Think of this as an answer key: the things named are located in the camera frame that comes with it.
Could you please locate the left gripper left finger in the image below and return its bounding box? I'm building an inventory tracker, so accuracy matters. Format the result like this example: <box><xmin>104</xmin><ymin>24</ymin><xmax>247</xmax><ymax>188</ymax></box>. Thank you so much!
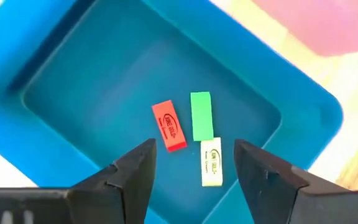
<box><xmin>0</xmin><ymin>138</ymin><xmax>157</xmax><ymax>224</ymax></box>

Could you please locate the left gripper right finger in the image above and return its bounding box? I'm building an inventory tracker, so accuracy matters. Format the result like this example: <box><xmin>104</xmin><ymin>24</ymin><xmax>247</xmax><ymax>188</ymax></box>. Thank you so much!
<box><xmin>234</xmin><ymin>139</ymin><xmax>358</xmax><ymax>224</ymax></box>

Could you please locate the yellow eraser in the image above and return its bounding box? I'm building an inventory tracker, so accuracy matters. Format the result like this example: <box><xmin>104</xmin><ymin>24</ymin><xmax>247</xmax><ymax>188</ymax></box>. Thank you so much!
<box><xmin>200</xmin><ymin>137</ymin><xmax>224</xmax><ymax>187</ymax></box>

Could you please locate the green eraser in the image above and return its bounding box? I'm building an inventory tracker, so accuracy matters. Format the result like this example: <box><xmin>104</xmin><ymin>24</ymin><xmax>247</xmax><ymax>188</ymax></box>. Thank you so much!
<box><xmin>190</xmin><ymin>91</ymin><xmax>214</xmax><ymax>142</ymax></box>

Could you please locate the blue plastic bin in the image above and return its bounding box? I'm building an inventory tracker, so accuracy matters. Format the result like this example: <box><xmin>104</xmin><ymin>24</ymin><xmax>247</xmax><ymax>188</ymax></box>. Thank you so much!
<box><xmin>0</xmin><ymin>0</ymin><xmax>344</xmax><ymax>224</ymax></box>

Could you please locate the pink plastic bin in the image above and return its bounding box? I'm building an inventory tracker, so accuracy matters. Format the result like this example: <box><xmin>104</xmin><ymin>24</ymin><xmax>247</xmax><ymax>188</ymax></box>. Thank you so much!
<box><xmin>250</xmin><ymin>0</ymin><xmax>358</xmax><ymax>57</ymax></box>

